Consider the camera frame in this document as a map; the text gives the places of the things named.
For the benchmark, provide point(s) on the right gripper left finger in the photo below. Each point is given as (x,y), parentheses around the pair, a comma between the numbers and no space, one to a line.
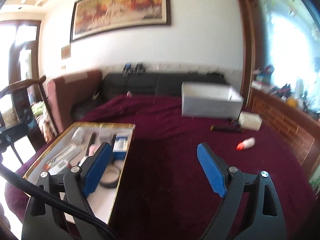
(57,208)

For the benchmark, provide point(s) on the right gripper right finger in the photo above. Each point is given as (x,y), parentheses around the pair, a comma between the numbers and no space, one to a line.
(250,207)

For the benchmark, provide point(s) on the blue white medicine box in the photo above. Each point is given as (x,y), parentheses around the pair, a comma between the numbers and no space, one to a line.
(120,145)

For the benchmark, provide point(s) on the black marker yellow caps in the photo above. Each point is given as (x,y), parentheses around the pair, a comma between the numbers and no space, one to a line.
(90,143)

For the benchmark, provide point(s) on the gold-rimmed white cardboard box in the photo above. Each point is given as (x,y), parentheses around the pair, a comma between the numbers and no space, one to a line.
(100,200)

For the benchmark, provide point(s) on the black tape roll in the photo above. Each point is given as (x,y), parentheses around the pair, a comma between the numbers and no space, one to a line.
(111,177)

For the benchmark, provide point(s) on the white bottle red label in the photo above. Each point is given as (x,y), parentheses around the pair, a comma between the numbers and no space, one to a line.
(248,143)

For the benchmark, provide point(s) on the small white grey carton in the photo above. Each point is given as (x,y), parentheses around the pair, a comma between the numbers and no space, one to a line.
(78,136)

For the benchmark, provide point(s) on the wooden sideboard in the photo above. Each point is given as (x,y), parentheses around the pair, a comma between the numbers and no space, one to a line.
(295,127)

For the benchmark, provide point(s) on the black marker yellow tip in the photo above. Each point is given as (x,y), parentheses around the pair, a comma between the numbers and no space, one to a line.
(227,129)

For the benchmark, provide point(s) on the small white box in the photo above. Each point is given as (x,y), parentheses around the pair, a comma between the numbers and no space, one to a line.
(250,121)

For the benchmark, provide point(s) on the maroon bed blanket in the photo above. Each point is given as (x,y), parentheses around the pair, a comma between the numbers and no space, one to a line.
(164,193)

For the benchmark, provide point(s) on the dark wooden chair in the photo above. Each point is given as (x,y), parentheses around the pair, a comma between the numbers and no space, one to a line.
(22,107)

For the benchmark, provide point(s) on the red-brown armchair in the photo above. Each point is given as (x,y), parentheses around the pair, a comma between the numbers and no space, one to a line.
(66,91)

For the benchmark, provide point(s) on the grey patterned shoe box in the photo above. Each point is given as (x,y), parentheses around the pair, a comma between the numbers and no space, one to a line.
(210,100)

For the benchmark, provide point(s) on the framed horse painting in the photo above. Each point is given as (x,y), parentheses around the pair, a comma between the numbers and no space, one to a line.
(91,17)

